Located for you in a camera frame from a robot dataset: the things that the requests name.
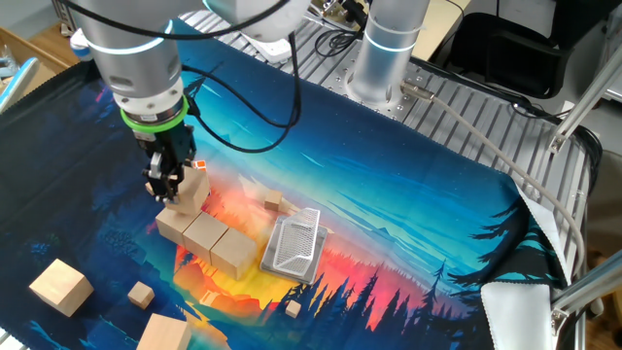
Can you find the colourful forest print cloth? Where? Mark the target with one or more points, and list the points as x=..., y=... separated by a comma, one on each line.
x=389, y=194

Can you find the black case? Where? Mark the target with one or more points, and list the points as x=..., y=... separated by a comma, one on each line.
x=510, y=58

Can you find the wooden crate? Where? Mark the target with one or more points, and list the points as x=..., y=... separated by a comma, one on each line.
x=44, y=63

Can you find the aluminium frame strut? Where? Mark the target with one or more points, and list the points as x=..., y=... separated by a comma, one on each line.
x=583, y=108
x=593, y=287

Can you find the large wooden cube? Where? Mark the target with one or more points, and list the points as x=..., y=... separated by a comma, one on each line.
x=60, y=289
x=234, y=254
x=204, y=235
x=194, y=192
x=162, y=334
x=171, y=226

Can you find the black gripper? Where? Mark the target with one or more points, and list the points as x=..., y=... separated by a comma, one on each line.
x=172, y=141

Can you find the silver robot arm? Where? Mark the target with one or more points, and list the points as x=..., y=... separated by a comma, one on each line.
x=136, y=63

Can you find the silver metal mesh holder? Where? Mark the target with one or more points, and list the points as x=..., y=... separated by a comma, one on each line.
x=294, y=245

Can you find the Rubik's cube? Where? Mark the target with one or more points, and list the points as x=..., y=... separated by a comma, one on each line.
x=199, y=164

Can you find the light blue object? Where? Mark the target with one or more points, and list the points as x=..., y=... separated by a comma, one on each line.
x=19, y=82

